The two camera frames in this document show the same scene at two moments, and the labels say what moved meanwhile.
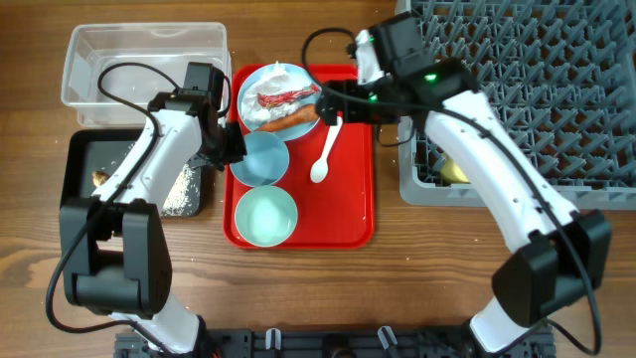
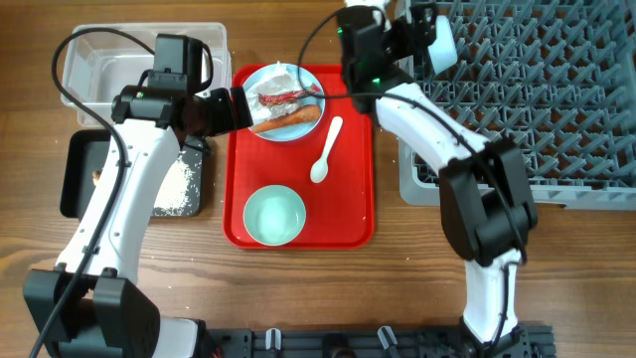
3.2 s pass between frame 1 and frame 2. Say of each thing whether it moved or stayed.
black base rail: stayed
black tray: stayed
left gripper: moved
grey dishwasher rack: stayed
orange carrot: stayed
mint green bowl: moved
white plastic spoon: stayed
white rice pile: stayed
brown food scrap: stayed
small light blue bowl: moved
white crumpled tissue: stayed
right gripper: moved
